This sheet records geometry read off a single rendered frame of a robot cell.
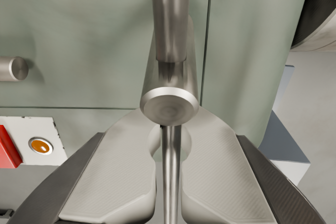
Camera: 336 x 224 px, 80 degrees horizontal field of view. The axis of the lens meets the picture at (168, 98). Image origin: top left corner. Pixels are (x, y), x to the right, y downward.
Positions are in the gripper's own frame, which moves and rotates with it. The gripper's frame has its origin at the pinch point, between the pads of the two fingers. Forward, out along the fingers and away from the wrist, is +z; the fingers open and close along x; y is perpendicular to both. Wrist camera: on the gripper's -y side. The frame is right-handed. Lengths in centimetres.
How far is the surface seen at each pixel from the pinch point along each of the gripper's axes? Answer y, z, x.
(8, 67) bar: -0.3, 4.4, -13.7
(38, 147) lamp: 10.4, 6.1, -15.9
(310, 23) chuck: -2.1, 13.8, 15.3
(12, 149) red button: 10.8, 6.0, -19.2
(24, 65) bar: 0.1, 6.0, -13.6
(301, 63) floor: 47, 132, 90
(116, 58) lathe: -0.4, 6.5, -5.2
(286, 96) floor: 75, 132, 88
